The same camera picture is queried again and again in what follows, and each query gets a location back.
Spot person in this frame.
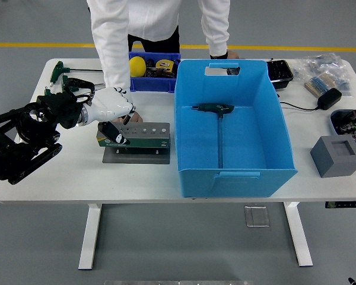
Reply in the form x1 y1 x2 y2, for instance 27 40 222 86
86 0 231 60

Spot yellow tape measure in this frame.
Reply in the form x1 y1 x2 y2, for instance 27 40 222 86
155 59 174 72

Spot person's right hand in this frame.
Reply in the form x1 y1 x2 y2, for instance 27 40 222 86
129 110 144 124

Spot grey foam block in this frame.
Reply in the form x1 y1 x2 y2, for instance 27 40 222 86
310 135 356 178

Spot taped resistor bundle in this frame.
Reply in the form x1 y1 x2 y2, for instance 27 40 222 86
304 72 338 98

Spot yellow foam ball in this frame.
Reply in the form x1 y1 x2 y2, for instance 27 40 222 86
129 56 147 78

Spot black plastic tray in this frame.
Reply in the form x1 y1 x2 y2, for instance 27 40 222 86
266 59 294 90

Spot white table leg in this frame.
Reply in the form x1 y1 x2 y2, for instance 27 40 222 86
283 201 314 267
78 204 103 271

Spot assorted metal hardware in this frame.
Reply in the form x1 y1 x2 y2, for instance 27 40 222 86
145 66 178 80

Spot black adapter cable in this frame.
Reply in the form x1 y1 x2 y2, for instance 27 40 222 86
277 94 321 112

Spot clear bags of components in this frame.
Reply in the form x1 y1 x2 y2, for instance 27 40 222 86
293 52 354 97

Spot black power adapter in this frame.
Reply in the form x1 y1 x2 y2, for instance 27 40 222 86
317 87 343 111

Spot table height control panel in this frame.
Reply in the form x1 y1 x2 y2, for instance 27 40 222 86
325 201 356 209

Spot metal floor plate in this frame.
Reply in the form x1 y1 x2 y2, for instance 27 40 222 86
244 205 270 228

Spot green metal wrench stand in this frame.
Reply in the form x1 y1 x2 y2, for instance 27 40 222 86
96 121 171 164

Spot large green T-handle wrench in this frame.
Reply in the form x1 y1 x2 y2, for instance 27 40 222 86
191 102 236 169

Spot large light blue plastic box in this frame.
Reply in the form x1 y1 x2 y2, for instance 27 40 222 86
174 59 300 199

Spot small dark blue parts bin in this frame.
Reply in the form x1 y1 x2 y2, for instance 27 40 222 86
128 52 182 93

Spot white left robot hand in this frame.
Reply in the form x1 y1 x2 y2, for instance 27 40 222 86
87 86 136 147

